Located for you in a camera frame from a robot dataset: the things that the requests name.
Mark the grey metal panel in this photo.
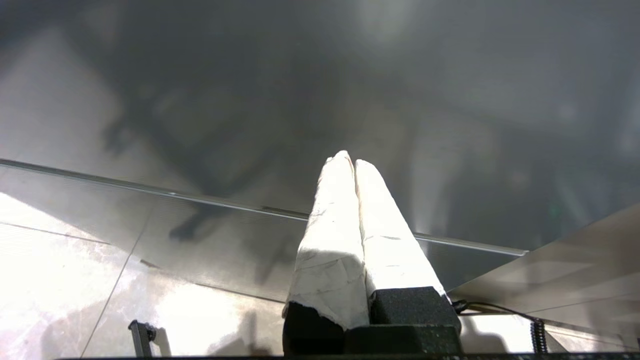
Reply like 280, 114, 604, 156
447, 202, 640, 351

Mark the thin black cable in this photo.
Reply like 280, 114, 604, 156
452, 299, 538, 323

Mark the stainless steel appliance door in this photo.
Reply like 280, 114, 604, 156
0, 0, 640, 253

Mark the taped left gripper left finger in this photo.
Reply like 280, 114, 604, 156
281, 149, 371, 357

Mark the small black bracket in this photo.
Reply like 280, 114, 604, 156
127, 319, 159, 357

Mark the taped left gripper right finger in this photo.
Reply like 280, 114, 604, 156
354, 159, 463, 331

